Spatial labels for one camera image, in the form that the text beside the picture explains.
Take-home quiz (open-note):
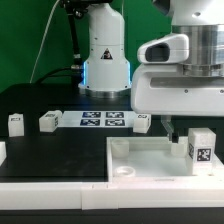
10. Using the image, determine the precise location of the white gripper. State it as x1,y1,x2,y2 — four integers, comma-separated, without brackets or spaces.
131,64,224,143

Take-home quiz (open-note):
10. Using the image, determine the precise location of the white square tabletop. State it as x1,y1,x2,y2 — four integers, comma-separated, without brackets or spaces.
106,137,224,182

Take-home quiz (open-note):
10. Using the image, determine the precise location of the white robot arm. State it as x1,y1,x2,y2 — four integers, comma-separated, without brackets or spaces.
131,0,224,116

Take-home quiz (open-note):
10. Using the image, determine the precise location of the white sheet with tags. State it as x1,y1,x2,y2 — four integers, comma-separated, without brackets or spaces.
59,111,136,128

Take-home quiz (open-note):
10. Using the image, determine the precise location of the white U-shaped fence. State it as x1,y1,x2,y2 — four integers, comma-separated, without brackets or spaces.
0,140,224,211

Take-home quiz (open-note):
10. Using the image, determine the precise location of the black cable bundle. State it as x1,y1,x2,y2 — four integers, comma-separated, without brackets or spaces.
34,0,86,85

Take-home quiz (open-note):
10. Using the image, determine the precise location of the white cable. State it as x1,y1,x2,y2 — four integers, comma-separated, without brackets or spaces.
29,0,62,84

